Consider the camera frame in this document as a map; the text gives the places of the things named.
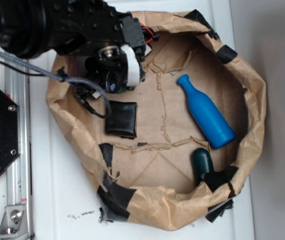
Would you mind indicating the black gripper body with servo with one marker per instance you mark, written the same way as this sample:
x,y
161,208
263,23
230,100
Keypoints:
x,y
106,63

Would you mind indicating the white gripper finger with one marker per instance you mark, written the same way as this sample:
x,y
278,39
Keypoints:
x,y
133,67

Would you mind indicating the green rectangular block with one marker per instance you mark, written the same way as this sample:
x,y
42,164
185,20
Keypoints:
x,y
121,90

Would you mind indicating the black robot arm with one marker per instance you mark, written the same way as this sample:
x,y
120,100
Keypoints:
x,y
29,28

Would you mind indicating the black folded leather wallet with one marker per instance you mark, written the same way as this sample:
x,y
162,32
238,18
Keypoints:
x,y
123,119

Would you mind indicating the brown paper bag bin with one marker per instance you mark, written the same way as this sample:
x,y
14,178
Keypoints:
x,y
150,180

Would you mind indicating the blue plastic bottle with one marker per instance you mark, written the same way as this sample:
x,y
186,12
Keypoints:
x,y
207,116

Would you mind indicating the dark teal rounded capsule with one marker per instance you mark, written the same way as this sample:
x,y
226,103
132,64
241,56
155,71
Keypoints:
x,y
202,164

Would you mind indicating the aluminium extrusion rail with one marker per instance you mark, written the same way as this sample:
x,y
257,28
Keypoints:
x,y
19,174

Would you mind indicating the metal corner bracket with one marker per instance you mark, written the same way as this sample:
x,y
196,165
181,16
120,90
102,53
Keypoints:
x,y
14,224

